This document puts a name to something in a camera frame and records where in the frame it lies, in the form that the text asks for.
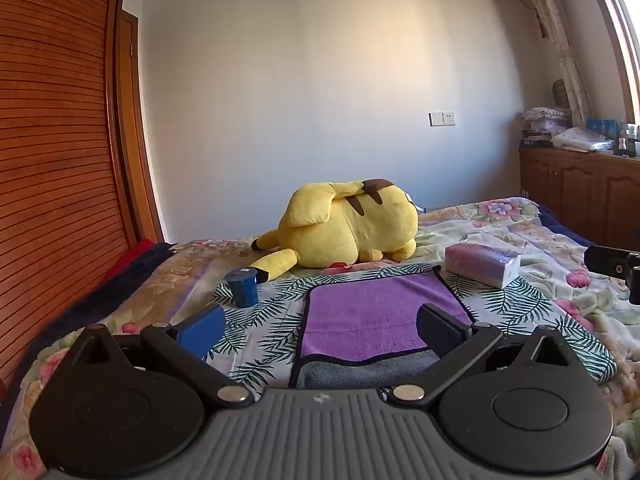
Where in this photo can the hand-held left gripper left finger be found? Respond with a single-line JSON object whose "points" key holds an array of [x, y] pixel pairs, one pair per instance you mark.
{"points": [[202, 332]]}

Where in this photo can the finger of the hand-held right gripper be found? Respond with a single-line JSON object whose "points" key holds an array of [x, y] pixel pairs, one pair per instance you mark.
{"points": [[605, 259]]}

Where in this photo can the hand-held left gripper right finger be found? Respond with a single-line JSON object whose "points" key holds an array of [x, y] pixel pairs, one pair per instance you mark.
{"points": [[440, 332]]}

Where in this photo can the purple towel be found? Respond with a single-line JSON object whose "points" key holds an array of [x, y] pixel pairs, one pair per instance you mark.
{"points": [[370, 310]]}

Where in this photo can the grey towel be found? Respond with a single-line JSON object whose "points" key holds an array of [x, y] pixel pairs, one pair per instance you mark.
{"points": [[350, 374]]}

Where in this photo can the dark blue bed sheet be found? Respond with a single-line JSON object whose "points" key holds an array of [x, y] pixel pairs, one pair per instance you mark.
{"points": [[562, 222]]}

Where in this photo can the blue cup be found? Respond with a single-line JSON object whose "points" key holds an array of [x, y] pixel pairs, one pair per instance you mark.
{"points": [[242, 287]]}

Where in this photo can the leaf-print cloth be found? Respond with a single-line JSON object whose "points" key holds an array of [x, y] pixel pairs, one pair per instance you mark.
{"points": [[270, 310]]}

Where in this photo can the wooden cabinet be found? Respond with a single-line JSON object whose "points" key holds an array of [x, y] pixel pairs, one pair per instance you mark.
{"points": [[575, 190]]}

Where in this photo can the tissue pack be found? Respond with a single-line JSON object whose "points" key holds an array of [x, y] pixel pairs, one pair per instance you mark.
{"points": [[480, 262]]}

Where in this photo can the dark blue blanket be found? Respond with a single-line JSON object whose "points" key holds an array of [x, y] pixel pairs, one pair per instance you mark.
{"points": [[115, 290]]}

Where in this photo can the red cloth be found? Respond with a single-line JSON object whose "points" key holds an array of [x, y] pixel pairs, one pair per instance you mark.
{"points": [[131, 257]]}

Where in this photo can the dark bottle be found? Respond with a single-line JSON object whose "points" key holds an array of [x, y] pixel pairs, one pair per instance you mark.
{"points": [[623, 140]]}

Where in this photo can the white plastic bag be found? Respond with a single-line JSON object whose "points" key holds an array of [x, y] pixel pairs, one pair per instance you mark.
{"points": [[580, 139]]}

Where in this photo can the blue box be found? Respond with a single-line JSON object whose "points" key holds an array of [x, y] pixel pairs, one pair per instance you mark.
{"points": [[601, 127]]}

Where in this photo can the yellow plush toy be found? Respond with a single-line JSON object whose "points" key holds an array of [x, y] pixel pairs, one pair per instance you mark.
{"points": [[345, 230]]}

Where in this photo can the stack of books and papers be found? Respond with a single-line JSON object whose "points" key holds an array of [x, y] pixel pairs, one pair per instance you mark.
{"points": [[542, 127]]}

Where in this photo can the cream curtain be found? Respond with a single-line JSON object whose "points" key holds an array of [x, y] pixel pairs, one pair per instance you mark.
{"points": [[560, 35]]}

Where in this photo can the wooden wardrobe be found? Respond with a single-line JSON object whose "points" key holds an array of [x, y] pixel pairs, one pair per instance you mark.
{"points": [[50, 160]]}

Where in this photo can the white wall socket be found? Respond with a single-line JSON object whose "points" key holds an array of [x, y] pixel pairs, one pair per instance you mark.
{"points": [[442, 118]]}

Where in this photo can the wooden window frame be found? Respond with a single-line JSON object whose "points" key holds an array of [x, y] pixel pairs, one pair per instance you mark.
{"points": [[617, 25]]}

